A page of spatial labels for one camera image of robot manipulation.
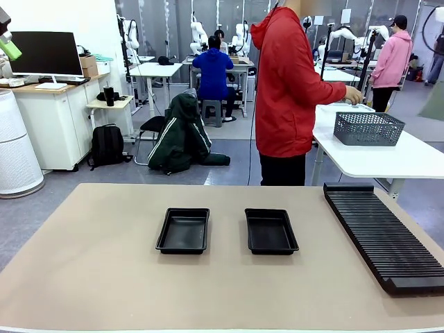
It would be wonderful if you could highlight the black slotted board rack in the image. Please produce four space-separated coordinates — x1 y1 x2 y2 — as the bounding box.
323 182 444 298

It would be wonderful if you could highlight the person in blue hoodie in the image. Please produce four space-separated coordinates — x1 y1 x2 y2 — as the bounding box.
191 34 237 123

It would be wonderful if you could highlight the small wooden-top rolling table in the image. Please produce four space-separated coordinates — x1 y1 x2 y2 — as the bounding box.
85 95 138 145

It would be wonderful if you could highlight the white desk with black bag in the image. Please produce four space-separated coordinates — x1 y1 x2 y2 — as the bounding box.
128 62 184 107

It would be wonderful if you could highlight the long white table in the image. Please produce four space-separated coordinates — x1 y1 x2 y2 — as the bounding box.
314 65 361 84

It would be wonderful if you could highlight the white shallow tray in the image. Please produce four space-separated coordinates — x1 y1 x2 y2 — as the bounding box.
321 102 376 114

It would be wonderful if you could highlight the grey plastic mesh basket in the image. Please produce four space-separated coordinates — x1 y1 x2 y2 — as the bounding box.
333 111 406 147

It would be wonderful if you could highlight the person in red jacket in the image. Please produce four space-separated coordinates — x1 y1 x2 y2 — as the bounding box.
249 0 349 187

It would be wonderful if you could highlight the red-sleeved right forearm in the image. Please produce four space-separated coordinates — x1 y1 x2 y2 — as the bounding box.
305 78 349 105

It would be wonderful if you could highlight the black keyboard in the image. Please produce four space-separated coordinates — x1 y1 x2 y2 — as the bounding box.
37 76 92 86

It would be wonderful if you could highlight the brown cardboard box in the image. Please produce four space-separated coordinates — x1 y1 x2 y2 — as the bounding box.
78 54 99 78

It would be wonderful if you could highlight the black backpack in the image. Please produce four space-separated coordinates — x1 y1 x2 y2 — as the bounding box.
86 123 134 171

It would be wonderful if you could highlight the person in pink hoodie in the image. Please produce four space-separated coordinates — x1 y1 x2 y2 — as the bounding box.
369 15 413 112

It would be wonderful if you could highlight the black tumbler with straw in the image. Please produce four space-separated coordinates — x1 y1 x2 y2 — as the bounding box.
103 81 116 107

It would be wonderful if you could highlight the black metal chair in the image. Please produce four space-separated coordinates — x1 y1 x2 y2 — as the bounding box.
134 115 167 167

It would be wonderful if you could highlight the white rounded side table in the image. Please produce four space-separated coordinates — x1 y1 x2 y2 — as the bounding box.
311 103 444 200

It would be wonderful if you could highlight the grey plastic stool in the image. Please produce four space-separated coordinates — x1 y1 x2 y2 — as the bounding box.
200 99 224 128

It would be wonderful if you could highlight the white cylindrical air purifier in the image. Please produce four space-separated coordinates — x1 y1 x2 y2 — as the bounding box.
0 88 46 199

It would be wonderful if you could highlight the black hanging cord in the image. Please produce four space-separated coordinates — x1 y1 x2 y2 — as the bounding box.
246 107 258 187

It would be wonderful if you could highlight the black tripod stand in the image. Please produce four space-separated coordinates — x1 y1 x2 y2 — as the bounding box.
318 23 336 83

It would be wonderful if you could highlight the white cabinet with wooden top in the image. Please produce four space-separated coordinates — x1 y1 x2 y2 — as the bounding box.
10 73 112 171

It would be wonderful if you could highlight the black computer monitor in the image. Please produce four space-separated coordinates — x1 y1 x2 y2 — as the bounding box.
6 31 84 90

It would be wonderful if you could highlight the dark green striped jacket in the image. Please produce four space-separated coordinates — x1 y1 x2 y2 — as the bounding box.
147 88 232 176

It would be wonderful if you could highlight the white workbench desk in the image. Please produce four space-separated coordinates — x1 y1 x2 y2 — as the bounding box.
182 55 253 118

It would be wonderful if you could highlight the person in dark top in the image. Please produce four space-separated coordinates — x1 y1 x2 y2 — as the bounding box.
425 33 444 87

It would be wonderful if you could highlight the black plastic ESD tray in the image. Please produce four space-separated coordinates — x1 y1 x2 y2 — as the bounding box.
155 207 211 255
244 207 300 256

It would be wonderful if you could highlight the person's right hand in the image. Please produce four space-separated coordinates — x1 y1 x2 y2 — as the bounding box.
345 85 365 105

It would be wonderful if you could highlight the seated person with black hair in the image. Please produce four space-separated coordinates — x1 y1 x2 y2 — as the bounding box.
213 29 230 53

